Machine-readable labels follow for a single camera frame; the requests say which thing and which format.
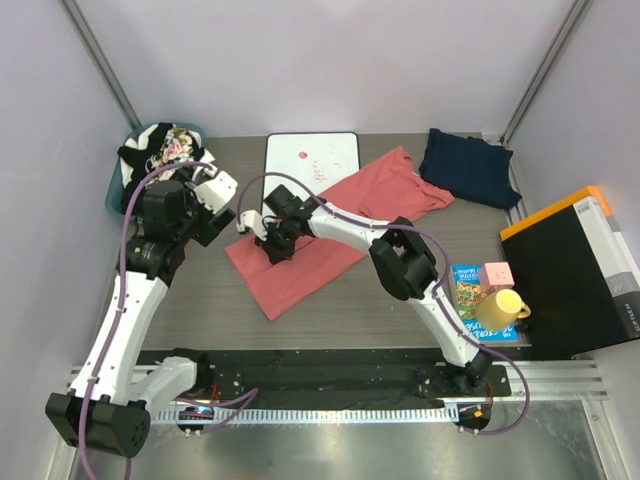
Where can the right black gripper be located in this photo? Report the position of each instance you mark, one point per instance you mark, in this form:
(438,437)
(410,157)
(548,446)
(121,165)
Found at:
(276,254)

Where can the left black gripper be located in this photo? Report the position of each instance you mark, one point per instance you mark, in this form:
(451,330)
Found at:
(208,230)

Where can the red t shirt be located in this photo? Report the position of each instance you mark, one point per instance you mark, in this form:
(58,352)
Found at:
(379,193)

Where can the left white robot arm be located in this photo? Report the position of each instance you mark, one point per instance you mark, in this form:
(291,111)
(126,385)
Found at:
(105,409)

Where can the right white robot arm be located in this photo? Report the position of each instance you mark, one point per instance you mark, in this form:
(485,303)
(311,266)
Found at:
(403,262)

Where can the black floral t shirt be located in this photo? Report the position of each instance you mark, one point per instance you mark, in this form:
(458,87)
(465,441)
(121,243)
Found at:
(159,145)

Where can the white board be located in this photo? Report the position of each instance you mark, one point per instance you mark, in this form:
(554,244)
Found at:
(318,160)

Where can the blue illustrated book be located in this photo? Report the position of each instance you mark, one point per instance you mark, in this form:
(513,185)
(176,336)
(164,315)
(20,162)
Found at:
(467,295)

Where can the folded navy t shirt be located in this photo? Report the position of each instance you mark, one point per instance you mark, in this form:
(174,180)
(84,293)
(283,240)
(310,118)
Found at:
(470,169)

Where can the pink power adapter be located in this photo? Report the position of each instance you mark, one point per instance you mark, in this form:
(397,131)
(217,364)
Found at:
(494,276)

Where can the yellow cup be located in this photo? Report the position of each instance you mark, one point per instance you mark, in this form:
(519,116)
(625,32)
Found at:
(500,309)

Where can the black orange box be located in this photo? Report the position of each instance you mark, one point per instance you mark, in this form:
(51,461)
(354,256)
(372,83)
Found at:
(572,266)

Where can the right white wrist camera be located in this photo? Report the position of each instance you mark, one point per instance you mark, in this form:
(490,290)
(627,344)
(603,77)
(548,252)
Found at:
(251,221)

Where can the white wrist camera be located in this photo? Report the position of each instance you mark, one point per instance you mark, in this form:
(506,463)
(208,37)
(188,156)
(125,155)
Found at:
(251,221)
(216,192)

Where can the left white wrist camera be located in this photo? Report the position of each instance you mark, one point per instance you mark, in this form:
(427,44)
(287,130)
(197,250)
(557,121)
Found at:
(216,192)

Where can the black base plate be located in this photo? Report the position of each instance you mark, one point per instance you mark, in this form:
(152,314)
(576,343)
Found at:
(345,379)

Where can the left aluminium corner post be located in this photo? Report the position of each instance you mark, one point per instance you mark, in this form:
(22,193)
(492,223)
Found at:
(91,44)

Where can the aluminium corner post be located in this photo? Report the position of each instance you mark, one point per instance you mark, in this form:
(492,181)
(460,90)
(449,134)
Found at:
(91,44)
(559,41)

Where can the aluminium frame rail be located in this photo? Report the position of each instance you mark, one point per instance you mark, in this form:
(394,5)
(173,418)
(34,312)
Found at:
(554,382)

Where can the right aluminium corner post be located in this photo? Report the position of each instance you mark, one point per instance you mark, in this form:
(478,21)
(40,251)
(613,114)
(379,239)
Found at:
(559,41)

